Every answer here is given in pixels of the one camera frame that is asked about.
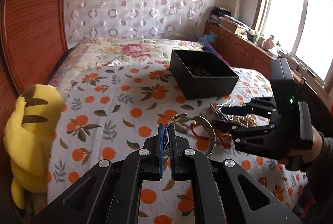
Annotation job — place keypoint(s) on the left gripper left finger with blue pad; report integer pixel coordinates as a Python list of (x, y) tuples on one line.
[(153, 164)]

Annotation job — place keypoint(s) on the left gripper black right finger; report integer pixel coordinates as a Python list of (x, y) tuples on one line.
[(179, 165)]

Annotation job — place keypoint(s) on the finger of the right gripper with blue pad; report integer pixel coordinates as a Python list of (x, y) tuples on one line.
[(235, 110), (237, 129)]

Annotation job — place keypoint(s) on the silver bangle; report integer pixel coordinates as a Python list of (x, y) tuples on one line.
[(211, 138), (169, 136)]

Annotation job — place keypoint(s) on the black jewelry box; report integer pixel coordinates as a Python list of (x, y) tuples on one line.
[(201, 74)]

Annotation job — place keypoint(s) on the wooden side cabinet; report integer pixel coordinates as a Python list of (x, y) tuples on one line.
[(245, 54)]

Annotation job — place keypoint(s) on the orange print bedsheet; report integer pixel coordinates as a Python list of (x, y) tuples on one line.
[(110, 111)]

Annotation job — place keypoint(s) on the dark blue blanket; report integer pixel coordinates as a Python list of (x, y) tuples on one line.
[(208, 48)]

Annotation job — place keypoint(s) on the pink ceramic figurine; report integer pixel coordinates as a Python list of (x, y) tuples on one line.
[(269, 43)]

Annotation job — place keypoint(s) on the teal cloth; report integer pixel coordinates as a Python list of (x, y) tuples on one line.
[(210, 38)]

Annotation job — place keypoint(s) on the stack of books and papers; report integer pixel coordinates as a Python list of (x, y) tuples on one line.
[(221, 17)]

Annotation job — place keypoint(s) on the window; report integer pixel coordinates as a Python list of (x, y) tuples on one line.
[(298, 26)]

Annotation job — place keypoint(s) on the yellow plush toy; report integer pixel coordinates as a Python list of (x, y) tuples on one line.
[(28, 138)]

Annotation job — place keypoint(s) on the floral quilt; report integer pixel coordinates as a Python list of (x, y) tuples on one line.
[(94, 53)]

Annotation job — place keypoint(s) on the wooden wardrobe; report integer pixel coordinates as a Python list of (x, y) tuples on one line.
[(32, 41)]

